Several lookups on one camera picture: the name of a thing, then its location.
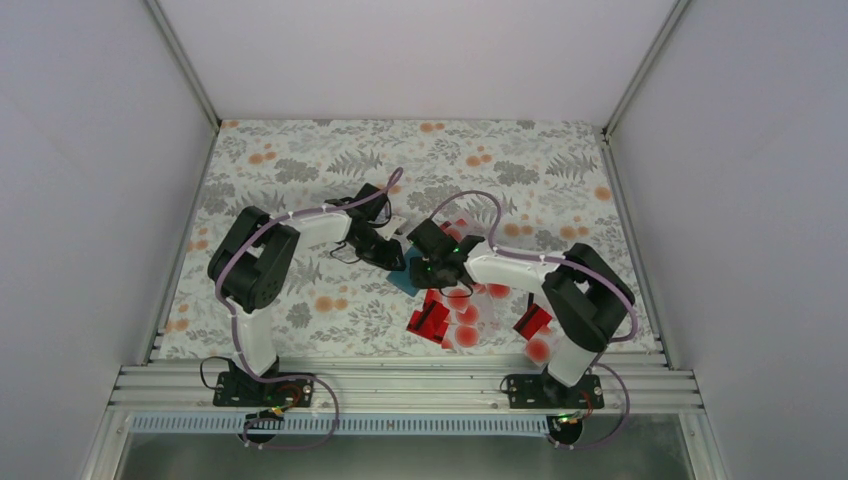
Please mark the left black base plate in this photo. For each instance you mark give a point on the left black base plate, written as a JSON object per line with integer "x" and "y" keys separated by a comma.
{"x": 237, "y": 389}

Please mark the red card with stripe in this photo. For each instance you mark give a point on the red card with stripe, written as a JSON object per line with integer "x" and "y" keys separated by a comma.
{"x": 431, "y": 321}

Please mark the teal leather card holder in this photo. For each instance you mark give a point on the teal leather card holder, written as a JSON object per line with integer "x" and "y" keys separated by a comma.
{"x": 402, "y": 279}

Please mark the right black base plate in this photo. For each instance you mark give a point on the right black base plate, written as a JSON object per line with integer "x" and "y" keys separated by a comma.
{"x": 536, "y": 392}

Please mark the floral patterned table mat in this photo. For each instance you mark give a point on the floral patterned table mat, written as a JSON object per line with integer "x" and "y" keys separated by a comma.
{"x": 543, "y": 183}

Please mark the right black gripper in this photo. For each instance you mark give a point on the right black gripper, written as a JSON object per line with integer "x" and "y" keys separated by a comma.
{"x": 418, "y": 279}

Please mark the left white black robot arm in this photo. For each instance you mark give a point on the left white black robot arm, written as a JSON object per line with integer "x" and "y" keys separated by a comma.
{"x": 250, "y": 266}

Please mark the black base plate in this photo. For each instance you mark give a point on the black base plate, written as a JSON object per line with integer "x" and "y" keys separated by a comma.
{"x": 237, "y": 389}
{"x": 536, "y": 392}

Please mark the red striped card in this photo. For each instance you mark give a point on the red striped card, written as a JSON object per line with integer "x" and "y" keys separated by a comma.
{"x": 532, "y": 321}

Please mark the white card red circle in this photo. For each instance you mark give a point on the white card red circle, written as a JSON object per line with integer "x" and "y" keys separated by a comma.
{"x": 457, "y": 300}
{"x": 498, "y": 291}
{"x": 469, "y": 316}
{"x": 539, "y": 349}
{"x": 457, "y": 232}
{"x": 465, "y": 336}

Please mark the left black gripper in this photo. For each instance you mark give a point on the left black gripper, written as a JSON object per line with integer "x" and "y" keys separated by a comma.
{"x": 387, "y": 258}

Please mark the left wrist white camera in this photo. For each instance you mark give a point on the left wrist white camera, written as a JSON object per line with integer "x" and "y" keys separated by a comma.
{"x": 395, "y": 224}

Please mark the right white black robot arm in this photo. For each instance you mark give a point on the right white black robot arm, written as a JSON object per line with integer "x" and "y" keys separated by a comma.
{"x": 592, "y": 304}

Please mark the aluminium rail frame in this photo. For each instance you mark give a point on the aluminium rail frame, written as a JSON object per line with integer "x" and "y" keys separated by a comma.
{"x": 416, "y": 385}

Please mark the blue slotted cable duct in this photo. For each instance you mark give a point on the blue slotted cable duct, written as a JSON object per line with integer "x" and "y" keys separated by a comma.
{"x": 347, "y": 424}

